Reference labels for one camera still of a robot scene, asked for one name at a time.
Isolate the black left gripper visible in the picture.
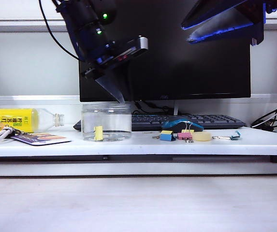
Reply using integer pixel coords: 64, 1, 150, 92
80, 54, 131, 103

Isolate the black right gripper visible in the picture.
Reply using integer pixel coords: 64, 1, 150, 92
180, 0, 277, 46

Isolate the round transparent plastic jar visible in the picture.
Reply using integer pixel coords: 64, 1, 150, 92
81, 103, 133, 142

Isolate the yellow binder clip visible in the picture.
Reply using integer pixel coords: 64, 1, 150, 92
180, 120, 195, 134
152, 130, 175, 140
94, 125, 104, 141

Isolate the black computer monitor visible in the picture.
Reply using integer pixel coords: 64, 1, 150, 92
79, 0, 252, 116

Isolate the white desk riser board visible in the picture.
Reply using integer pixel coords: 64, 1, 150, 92
0, 124, 277, 164

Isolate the blue binder clip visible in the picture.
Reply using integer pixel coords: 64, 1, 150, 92
160, 133, 177, 142

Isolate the black and blue mouse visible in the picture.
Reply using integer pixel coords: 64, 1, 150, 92
161, 118, 204, 133

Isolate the pink binder clip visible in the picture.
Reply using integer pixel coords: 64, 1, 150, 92
177, 132, 194, 144

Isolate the purple orange card tag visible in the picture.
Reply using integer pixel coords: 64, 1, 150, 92
10, 133, 72, 146

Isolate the beige plastic jar lid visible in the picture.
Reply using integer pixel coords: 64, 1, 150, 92
192, 131, 212, 143

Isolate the black computer keyboard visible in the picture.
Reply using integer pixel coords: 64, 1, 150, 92
73, 115, 247, 132

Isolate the plastic bottle yellow label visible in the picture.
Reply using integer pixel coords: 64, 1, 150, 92
0, 108, 65, 133

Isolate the teal binder clip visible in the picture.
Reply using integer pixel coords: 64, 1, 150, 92
212, 130, 242, 141

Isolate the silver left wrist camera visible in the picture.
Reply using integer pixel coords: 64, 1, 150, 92
114, 35, 149, 61

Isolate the black keyboard cable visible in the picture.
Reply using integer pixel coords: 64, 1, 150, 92
132, 101, 175, 116

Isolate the grey aluminium partition frame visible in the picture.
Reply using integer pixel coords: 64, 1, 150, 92
0, 16, 277, 107

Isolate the black power cable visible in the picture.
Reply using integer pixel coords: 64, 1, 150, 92
250, 101, 277, 128

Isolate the thin white cable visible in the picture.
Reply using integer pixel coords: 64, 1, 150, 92
251, 120, 277, 128

